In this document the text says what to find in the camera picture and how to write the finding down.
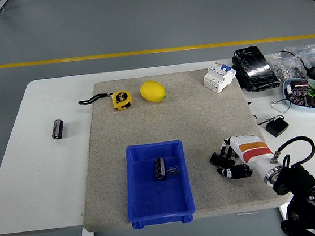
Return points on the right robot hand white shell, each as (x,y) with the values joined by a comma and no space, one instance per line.
(255,152)

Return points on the black cylindrical battery white print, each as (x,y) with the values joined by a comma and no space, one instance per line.
(57,129)
(159,169)
(217,159)

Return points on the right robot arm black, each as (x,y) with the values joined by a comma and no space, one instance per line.
(298,179)

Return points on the blue plastic box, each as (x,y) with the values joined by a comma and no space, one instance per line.
(159,200)

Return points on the small black power adapter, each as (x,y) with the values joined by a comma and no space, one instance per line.
(278,127)

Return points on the light blue bowl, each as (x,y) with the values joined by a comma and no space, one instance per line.
(294,105)

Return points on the large brown capacitor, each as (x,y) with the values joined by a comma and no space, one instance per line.
(299,84)

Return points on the black device in clear wrap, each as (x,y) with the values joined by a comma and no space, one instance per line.
(256,69)

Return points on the white circuit breaker blue lever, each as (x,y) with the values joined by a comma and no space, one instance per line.
(219,78)

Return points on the small clear bag with part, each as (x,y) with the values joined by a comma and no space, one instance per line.
(173,171)

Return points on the green connector pieces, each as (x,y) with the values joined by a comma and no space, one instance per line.
(313,90)

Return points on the clear bag of metal nuts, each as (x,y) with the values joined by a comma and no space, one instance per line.
(283,69)

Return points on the grey-brown mat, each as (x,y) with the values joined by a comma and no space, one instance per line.
(174,116)

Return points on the clear bag of small parts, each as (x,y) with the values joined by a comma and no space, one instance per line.
(314,54)

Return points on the yellow lemon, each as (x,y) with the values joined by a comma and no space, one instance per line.
(152,91)

